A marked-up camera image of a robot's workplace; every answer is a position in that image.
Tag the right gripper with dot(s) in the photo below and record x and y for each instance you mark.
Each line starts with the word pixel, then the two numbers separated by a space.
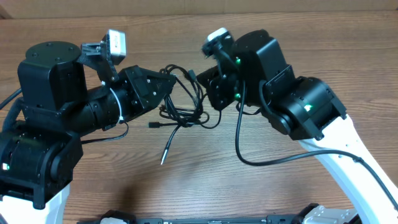
pixel 216 88

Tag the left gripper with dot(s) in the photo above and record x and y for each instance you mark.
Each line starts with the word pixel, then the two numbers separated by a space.
pixel 134 81

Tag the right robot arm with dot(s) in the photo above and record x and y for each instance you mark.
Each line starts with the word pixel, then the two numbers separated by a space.
pixel 252 71

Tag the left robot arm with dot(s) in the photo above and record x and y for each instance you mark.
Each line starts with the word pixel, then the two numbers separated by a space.
pixel 67 92

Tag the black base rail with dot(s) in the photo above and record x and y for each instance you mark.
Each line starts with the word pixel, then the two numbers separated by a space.
pixel 214 221

